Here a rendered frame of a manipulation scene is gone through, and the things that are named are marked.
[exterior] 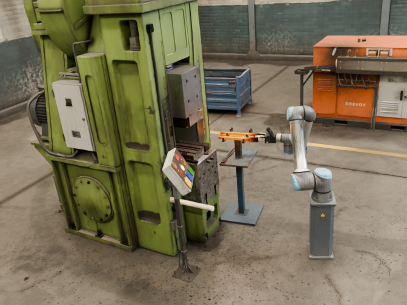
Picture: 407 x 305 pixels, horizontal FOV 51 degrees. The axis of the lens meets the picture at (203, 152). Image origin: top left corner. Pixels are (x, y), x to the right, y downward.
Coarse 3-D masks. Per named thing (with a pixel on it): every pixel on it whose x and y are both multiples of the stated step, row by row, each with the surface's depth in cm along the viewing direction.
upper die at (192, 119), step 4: (196, 112) 386; (192, 116) 380; (196, 116) 387; (176, 120) 384; (180, 120) 381; (184, 120) 379; (188, 120) 377; (192, 120) 381; (196, 120) 388; (176, 124) 385; (180, 124) 383; (184, 124) 381; (188, 124) 379; (192, 124) 382
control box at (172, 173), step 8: (168, 152) 357; (176, 152) 353; (168, 160) 339; (176, 160) 343; (184, 160) 359; (168, 168) 328; (176, 168) 334; (184, 168) 349; (168, 176) 331; (176, 176) 330; (184, 176) 340; (192, 176) 355; (176, 184) 333; (184, 184) 333; (184, 192) 336
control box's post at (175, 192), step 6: (174, 186) 352; (174, 192) 355; (174, 198) 358; (180, 210) 365; (180, 216) 366; (180, 222) 367; (180, 228) 370; (180, 234) 373; (180, 240) 376; (180, 246) 379; (186, 252) 383; (186, 258) 385; (186, 264) 386; (186, 270) 389
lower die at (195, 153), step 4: (176, 144) 415; (180, 144) 416; (184, 144) 415; (188, 144) 414; (176, 148) 408; (180, 148) 407; (184, 148) 405; (188, 148) 403; (192, 148) 402; (200, 148) 402; (180, 152) 400; (184, 152) 399; (192, 152) 396; (196, 152) 396; (200, 152) 403; (184, 156) 397; (188, 156) 394; (192, 156) 392; (196, 156) 397; (200, 156) 404
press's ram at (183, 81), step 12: (168, 72) 365; (180, 72) 361; (192, 72) 370; (168, 84) 365; (180, 84) 359; (192, 84) 373; (180, 96) 364; (192, 96) 375; (180, 108) 370; (192, 108) 378
